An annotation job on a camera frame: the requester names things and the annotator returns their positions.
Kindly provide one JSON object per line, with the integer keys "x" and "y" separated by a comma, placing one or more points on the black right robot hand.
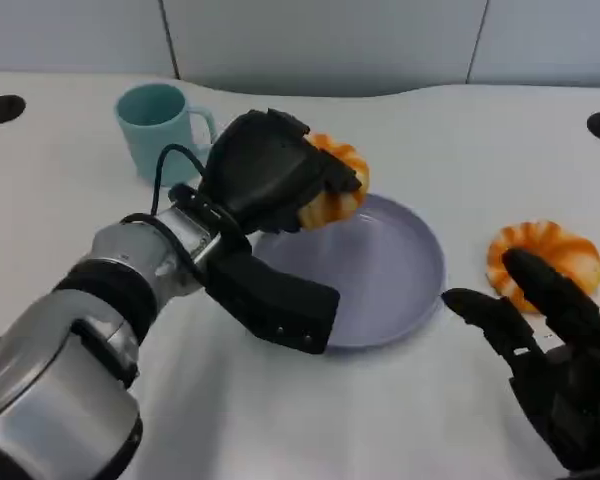
{"x": 580, "y": 395}

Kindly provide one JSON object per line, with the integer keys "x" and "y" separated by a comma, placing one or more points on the pale green mug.
{"x": 145, "y": 140}

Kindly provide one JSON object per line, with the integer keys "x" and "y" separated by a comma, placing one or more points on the lilac plate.
{"x": 380, "y": 280}

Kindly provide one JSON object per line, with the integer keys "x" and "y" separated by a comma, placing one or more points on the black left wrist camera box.
{"x": 280, "y": 305}

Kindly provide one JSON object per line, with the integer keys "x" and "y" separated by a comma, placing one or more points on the orange white toy bread roll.
{"x": 570, "y": 250}
{"x": 335, "y": 207}

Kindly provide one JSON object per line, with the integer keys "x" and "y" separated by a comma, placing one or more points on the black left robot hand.
{"x": 260, "y": 170}

